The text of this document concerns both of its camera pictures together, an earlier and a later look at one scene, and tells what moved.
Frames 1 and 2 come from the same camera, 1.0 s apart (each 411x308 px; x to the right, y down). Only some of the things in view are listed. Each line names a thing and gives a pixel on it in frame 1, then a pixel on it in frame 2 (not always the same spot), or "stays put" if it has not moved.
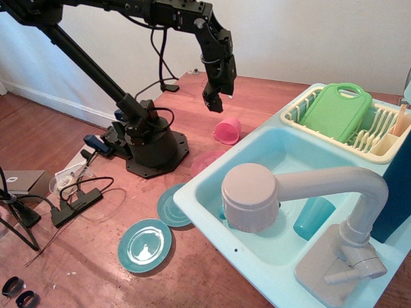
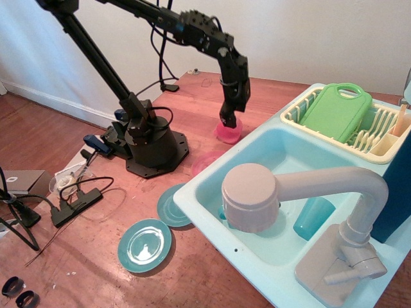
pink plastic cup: x=228 y=131 stays put
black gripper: x=221 y=72 → x=237 y=91
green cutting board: x=337 y=115 stays put
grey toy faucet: x=336 y=267 stays put
